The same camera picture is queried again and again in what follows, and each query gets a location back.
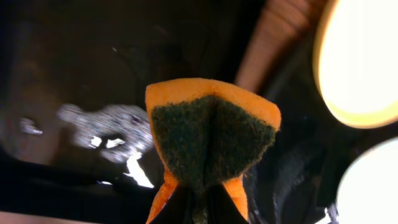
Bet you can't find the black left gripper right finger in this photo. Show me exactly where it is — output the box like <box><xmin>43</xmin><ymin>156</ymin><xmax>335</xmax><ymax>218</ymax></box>
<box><xmin>206</xmin><ymin>185</ymin><xmax>248</xmax><ymax>224</ymax></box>

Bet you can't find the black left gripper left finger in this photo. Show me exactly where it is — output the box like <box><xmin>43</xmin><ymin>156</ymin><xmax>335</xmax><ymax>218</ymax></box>
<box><xmin>149</xmin><ymin>185</ymin><xmax>197</xmax><ymax>224</ymax></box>

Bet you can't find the orange green sponge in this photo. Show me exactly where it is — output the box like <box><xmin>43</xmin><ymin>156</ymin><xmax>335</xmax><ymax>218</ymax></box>
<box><xmin>146</xmin><ymin>78</ymin><xmax>281</xmax><ymax>223</ymax></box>

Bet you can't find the pale blue plate front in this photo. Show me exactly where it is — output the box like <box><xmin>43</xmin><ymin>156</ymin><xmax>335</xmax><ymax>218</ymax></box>
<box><xmin>336</xmin><ymin>138</ymin><xmax>397</xmax><ymax>224</ymax></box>

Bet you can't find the yellow plate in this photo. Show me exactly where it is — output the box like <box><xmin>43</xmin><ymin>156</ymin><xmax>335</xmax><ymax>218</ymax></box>
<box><xmin>313</xmin><ymin>0</ymin><xmax>397</xmax><ymax>129</ymax></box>

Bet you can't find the round black tray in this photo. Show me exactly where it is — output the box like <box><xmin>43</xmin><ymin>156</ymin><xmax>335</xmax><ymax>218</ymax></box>
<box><xmin>243</xmin><ymin>32</ymin><xmax>397</xmax><ymax>223</ymax></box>

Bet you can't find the rectangular black tray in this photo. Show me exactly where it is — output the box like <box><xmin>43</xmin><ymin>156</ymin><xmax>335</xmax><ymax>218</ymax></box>
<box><xmin>1</xmin><ymin>1</ymin><xmax>263</xmax><ymax>223</ymax></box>

